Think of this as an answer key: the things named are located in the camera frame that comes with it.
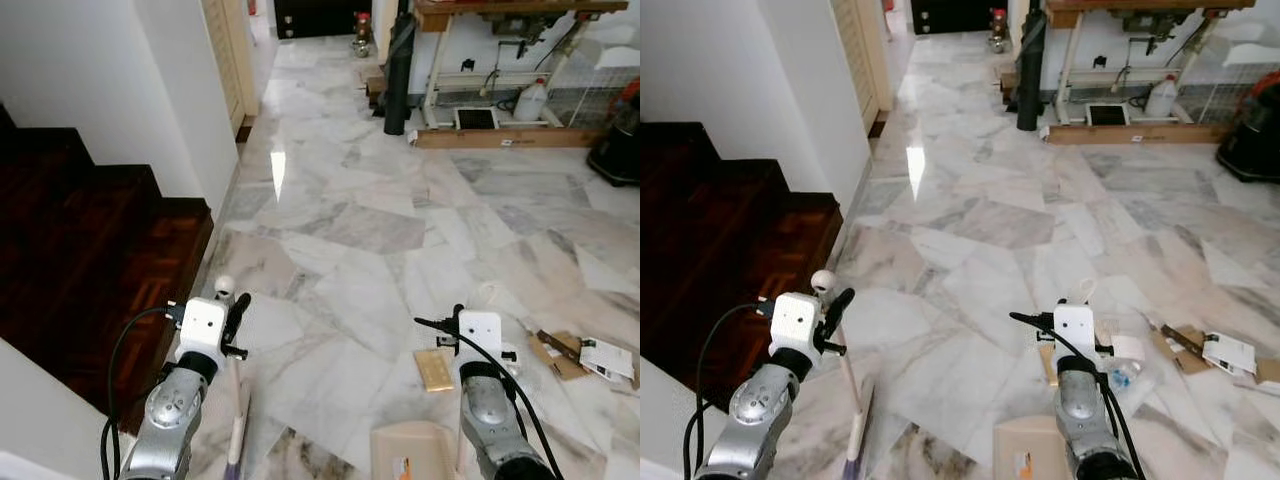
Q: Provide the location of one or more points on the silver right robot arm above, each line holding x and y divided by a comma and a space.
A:
1085, 420
495, 420

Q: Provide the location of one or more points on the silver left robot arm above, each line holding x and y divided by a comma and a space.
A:
170, 410
755, 410

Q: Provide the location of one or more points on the black flat floor scale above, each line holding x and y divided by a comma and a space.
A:
1108, 114
475, 119

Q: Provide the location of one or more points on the clear crumpled plastic wrapper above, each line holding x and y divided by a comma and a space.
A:
1125, 375

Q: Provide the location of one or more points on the brown torn cardboard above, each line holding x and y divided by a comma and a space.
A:
1178, 345
555, 352

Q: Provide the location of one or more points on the tan cardboard piece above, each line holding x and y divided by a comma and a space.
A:
435, 370
1046, 365

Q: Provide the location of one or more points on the white printed paper box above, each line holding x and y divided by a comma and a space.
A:
1230, 352
608, 358

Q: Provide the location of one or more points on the dark wooden staircase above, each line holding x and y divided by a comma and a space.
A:
720, 240
80, 250

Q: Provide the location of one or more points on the long brown cardboard box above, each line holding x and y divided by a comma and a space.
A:
1140, 134
505, 138

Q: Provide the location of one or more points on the black vacuum cleaner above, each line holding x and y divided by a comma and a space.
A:
618, 145
1250, 140

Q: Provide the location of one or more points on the white plastic jug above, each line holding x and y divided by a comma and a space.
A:
531, 102
1163, 98

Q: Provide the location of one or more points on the beige louvred door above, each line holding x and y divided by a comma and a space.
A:
228, 60
860, 55

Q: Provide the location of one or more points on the small brown box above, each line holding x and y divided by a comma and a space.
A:
1009, 82
376, 87

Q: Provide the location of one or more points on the black rolled mat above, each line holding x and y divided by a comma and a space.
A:
1030, 70
398, 75

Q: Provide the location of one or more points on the red topped metal bottle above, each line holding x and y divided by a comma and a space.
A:
361, 40
997, 35

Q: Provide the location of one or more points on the dark wooden cabinet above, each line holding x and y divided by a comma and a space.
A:
315, 15
950, 13

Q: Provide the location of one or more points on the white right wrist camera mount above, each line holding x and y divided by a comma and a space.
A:
1075, 330
480, 335

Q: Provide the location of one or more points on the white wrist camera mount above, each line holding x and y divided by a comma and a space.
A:
793, 320
203, 325
480, 335
1075, 330

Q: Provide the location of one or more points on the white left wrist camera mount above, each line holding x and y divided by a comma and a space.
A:
793, 320
203, 325

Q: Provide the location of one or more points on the wooden workbench white frame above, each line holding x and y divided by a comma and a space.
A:
520, 12
1150, 4

